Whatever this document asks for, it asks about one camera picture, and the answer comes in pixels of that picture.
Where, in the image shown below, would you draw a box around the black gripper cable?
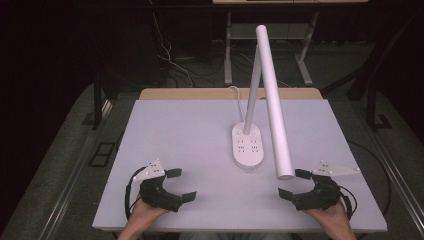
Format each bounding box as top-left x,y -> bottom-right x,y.
124,166 -> 148,221
339,184 -> 358,221

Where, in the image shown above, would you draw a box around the person's right hand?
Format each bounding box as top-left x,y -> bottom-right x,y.
303,200 -> 351,233

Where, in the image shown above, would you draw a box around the grey metal table frame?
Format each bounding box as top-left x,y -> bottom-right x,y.
212,0 -> 370,87

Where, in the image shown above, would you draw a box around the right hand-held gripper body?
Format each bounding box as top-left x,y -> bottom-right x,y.
291,160 -> 362,212

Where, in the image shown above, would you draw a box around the person's left hand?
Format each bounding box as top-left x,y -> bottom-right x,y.
127,195 -> 170,232

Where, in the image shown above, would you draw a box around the black metal stand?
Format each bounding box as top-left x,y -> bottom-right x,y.
81,70 -> 114,131
319,13 -> 424,132

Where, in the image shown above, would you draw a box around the white lamp cable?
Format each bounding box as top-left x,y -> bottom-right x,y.
227,85 -> 248,123

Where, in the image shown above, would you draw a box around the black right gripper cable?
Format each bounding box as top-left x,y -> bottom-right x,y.
339,184 -> 358,221

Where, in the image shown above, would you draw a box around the white floor cables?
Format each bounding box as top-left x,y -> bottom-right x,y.
146,0 -> 197,88

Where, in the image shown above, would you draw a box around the black rectangular floor frame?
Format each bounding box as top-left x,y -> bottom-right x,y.
87,141 -> 117,168

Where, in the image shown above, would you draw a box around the metal floor rail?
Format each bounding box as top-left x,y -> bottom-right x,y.
361,123 -> 424,231
37,99 -> 114,240

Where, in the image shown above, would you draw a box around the white desk lamp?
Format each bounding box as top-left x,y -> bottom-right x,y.
231,24 -> 295,181

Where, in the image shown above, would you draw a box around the long black floor cable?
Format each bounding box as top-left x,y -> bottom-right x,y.
347,139 -> 393,218

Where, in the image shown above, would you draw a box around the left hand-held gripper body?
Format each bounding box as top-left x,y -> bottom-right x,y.
132,158 -> 184,213

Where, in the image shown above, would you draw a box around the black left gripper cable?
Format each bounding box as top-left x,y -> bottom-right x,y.
124,166 -> 148,221

